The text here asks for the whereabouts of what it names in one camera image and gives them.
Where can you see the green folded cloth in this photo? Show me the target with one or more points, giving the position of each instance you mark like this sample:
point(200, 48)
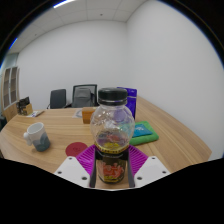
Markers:
point(148, 138)

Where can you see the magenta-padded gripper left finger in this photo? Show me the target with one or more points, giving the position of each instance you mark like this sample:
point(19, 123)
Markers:
point(74, 169)

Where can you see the flat round red coaster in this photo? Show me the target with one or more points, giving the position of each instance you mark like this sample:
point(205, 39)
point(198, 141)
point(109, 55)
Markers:
point(76, 149)

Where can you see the grey mesh office chair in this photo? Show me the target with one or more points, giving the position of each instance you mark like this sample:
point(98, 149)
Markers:
point(82, 96)

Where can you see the white and grey mug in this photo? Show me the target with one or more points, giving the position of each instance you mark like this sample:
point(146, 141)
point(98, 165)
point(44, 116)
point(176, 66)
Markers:
point(38, 136)

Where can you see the dark brown cardboard box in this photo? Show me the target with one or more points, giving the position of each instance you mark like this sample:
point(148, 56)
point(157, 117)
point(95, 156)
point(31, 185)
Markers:
point(22, 105)

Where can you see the wooden shelf cabinet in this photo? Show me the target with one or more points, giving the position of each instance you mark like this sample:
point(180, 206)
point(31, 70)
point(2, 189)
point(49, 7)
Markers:
point(10, 90)

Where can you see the white and green booklet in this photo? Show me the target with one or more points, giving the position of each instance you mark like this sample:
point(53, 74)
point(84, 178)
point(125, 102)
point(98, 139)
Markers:
point(36, 113)

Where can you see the clear bottle with black cap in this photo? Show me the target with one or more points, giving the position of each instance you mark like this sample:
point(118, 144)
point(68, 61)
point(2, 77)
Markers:
point(112, 126)

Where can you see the teal flat packet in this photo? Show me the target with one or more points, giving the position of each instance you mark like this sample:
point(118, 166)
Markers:
point(141, 130)

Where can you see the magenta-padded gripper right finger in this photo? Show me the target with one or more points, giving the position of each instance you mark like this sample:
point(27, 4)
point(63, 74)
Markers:
point(148, 168)

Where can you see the black office chair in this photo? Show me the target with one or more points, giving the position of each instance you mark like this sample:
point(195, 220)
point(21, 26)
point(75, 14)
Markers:
point(57, 98)

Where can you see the ceiling light panel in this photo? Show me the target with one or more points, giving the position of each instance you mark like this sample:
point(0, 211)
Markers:
point(63, 3)

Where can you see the purple standing sign card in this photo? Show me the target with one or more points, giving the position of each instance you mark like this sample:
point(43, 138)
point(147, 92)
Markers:
point(132, 100)

